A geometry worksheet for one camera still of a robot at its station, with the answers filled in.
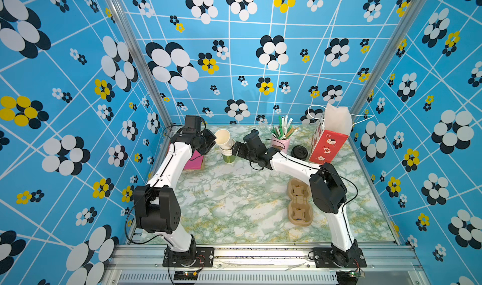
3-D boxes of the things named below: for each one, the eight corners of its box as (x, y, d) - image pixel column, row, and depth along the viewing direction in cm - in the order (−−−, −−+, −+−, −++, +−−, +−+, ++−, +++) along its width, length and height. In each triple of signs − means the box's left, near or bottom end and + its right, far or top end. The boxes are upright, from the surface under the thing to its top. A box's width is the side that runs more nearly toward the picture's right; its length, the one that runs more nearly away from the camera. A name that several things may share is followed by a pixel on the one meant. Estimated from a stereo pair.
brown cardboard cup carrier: (286, 225, 83) (289, 220, 78) (287, 183, 96) (289, 177, 91) (309, 228, 82) (313, 224, 77) (306, 186, 95) (310, 180, 90)
